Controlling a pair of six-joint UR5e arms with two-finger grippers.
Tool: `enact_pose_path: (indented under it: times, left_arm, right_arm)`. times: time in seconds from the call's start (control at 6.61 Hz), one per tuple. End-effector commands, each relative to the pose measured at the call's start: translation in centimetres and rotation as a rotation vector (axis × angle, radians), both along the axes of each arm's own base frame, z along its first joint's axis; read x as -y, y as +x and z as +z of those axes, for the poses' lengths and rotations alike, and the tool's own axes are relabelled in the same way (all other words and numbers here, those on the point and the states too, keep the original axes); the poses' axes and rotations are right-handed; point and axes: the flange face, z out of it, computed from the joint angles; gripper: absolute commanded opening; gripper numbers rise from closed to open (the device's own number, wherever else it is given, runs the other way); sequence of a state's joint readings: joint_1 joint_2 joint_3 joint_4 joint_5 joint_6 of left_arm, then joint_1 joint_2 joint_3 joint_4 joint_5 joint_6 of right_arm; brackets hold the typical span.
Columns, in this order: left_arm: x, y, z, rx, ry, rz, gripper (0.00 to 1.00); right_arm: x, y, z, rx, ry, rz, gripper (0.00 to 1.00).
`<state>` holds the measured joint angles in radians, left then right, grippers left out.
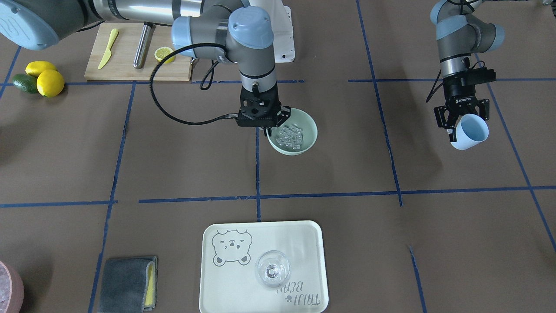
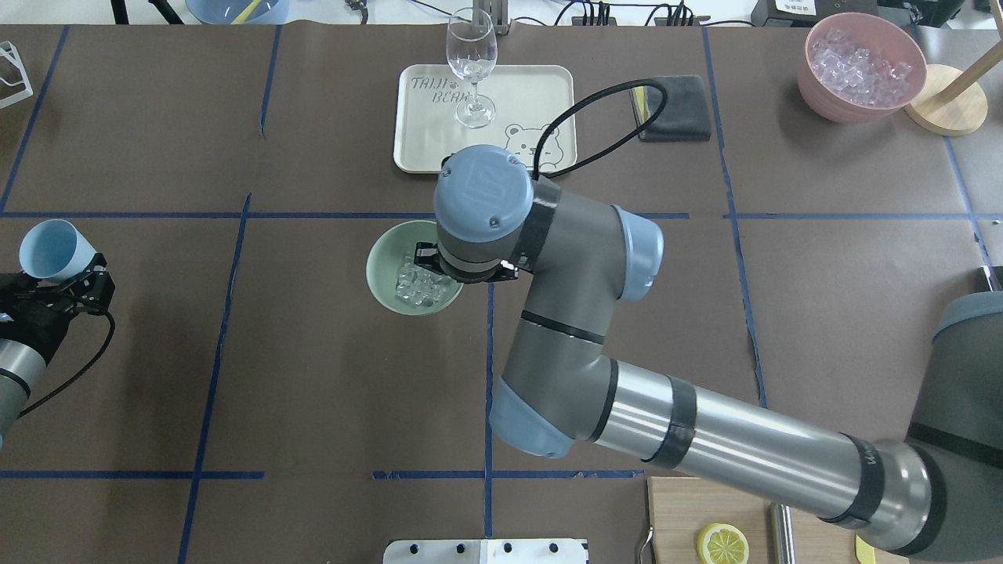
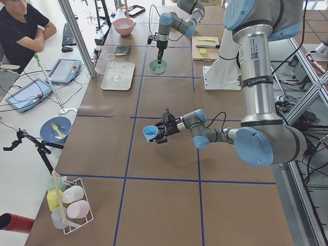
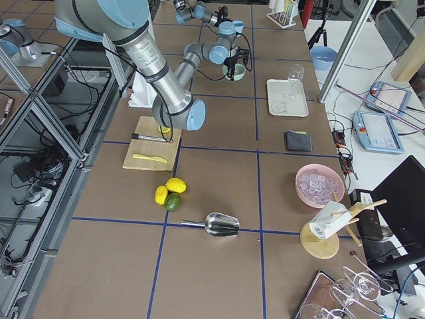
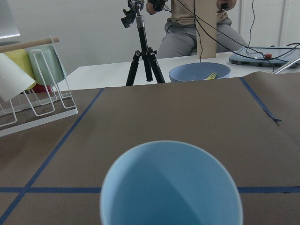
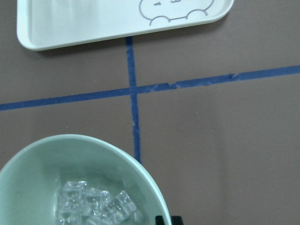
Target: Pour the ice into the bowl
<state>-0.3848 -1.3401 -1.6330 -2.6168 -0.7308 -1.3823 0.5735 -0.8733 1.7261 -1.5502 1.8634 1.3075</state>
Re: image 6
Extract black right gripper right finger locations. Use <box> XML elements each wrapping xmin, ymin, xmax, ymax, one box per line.
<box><xmin>171</xmin><ymin>216</ymin><xmax>183</xmax><ymax>225</ymax></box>

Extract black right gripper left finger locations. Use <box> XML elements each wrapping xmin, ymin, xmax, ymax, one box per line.
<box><xmin>155</xmin><ymin>216</ymin><xmax>165</xmax><ymax>225</ymax></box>

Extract green bowl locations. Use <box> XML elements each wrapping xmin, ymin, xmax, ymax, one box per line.
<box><xmin>0</xmin><ymin>135</ymin><xmax>171</xmax><ymax>225</ymax></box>

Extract ice cubes in green bowl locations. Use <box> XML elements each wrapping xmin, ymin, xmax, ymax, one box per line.
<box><xmin>55</xmin><ymin>180</ymin><xmax>143</xmax><ymax>225</ymax></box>

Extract cream bear tray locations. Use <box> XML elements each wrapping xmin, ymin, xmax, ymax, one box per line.
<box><xmin>16</xmin><ymin>0</ymin><xmax>233</xmax><ymax>51</ymax></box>

